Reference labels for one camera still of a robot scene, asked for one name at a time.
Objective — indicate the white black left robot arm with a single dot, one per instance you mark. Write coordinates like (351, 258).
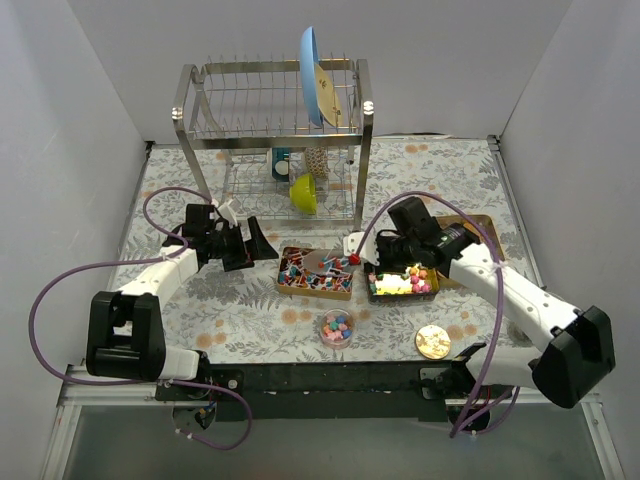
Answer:
(126, 338)

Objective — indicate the black tin with star candies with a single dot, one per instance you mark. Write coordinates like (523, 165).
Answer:
(414, 283)

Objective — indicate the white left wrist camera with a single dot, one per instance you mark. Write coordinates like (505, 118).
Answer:
(228, 210)

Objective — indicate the beige paper cup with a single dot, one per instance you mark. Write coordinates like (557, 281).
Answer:
(520, 332)

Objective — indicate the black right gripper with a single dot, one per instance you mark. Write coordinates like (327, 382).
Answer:
(382, 248)

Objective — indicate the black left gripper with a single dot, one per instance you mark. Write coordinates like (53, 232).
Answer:
(240, 248)

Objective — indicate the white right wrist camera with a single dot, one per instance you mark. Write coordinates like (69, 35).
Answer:
(357, 245)

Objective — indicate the teal white cup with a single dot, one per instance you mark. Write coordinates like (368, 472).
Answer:
(280, 159)

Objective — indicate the clear plastic jar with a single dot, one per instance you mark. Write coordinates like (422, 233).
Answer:
(336, 328)

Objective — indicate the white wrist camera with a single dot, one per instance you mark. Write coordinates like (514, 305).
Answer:
(357, 245)
(228, 210)

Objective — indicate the gold tin with lollipops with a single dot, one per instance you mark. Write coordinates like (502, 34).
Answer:
(293, 279)

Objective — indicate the stainless steel dish rack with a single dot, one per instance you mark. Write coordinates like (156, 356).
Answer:
(227, 117)

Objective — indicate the beige patterned plate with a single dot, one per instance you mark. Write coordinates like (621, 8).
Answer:
(327, 98)

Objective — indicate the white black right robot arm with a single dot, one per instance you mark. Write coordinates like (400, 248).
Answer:
(575, 349)

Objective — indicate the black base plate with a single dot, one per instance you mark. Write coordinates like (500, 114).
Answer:
(346, 390)

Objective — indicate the blue plate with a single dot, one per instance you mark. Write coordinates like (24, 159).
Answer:
(308, 59)

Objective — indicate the patterned paper cup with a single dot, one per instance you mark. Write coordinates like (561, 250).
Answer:
(316, 161)

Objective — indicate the floral table mat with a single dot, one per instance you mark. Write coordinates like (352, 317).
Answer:
(241, 317)

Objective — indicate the gold jar lid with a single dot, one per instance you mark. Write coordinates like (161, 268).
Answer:
(433, 342)

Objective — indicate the green bowl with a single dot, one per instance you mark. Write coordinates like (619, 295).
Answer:
(303, 194)

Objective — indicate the gold tin with popsicle candies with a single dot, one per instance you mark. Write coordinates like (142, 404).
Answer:
(485, 223)

